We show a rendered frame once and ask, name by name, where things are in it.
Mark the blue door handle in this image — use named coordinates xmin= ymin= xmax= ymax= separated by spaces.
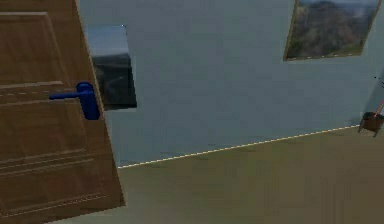
xmin=49 ymin=81 xmax=101 ymax=121

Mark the brown wooden room door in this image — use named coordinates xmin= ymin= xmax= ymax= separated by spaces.
xmin=0 ymin=0 xmax=126 ymax=224

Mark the gold framed landscape picture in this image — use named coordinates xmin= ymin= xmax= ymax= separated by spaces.
xmin=283 ymin=0 xmax=383 ymax=62

